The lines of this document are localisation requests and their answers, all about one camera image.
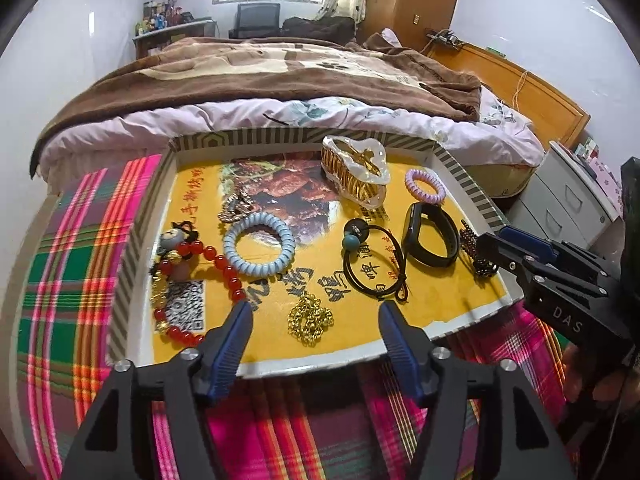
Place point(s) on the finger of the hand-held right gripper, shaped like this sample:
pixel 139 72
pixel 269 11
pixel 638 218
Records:
pixel 500 254
pixel 525 240

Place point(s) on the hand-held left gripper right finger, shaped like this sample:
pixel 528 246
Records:
pixel 396 345

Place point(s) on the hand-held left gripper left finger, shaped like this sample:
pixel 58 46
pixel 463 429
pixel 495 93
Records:
pixel 232 345

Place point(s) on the striped cardboard box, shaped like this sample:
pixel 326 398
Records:
pixel 440 302

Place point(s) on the gold hair claw clip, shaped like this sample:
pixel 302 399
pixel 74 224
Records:
pixel 367 150

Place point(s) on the person's right hand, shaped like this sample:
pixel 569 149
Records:
pixel 590 385

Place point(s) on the white nightstand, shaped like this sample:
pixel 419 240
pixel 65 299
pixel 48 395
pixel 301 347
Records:
pixel 560 200

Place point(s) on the yellow mattress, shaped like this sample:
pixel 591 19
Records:
pixel 500 182

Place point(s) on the black smart band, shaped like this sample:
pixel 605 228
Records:
pixel 412 230

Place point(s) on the wooden headboard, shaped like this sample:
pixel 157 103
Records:
pixel 540 95

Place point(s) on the pink plaid cloth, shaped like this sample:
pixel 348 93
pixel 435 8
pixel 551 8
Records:
pixel 65 285

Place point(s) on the white floral bed sheet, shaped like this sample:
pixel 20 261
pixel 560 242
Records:
pixel 350 110

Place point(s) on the power strip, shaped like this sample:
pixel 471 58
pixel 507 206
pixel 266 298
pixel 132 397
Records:
pixel 445 39

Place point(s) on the brown blanket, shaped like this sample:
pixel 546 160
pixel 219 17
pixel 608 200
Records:
pixel 250 65

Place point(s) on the white desk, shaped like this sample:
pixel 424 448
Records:
pixel 170 35

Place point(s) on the black office chair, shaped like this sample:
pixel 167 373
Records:
pixel 257 17

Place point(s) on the clutter of bottles on desk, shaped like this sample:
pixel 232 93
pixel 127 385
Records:
pixel 160 20

